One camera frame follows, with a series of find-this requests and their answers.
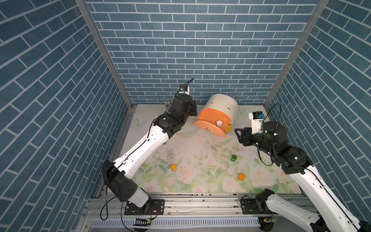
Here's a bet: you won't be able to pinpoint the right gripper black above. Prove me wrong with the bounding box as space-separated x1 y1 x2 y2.
234 126 273 158

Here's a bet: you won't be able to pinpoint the yellow drawer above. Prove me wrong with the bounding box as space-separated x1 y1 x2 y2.
225 124 233 134

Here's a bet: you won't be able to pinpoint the pink orange top drawer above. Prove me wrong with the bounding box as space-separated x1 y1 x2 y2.
193 108 233 138

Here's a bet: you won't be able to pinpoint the white paint can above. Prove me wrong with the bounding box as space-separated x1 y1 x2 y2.
216 120 223 128

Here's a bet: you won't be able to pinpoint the white round drawer cabinet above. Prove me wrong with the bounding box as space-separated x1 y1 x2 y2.
203 93 238 124

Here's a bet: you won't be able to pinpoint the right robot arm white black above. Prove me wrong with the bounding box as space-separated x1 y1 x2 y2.
235 121 371 232

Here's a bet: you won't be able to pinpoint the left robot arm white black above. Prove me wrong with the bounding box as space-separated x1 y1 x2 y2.
101 93 197 211

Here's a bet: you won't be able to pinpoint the pencils in cup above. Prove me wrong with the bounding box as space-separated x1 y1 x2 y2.
164 101 172 112

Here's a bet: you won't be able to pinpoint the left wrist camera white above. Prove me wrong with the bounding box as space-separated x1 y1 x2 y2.
177 84 190 95

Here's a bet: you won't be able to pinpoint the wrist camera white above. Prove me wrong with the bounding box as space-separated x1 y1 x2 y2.
249 111 264 134
177 84 190 95

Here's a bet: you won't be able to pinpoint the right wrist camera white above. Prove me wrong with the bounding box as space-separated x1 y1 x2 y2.
249 111 264 134

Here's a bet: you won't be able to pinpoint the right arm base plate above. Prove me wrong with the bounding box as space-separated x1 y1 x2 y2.
240 198 272 215

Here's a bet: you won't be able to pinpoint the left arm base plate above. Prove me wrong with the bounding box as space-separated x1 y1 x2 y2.
124 199 165 216

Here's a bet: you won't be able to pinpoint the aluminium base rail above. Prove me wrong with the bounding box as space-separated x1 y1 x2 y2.
77 193 278 232

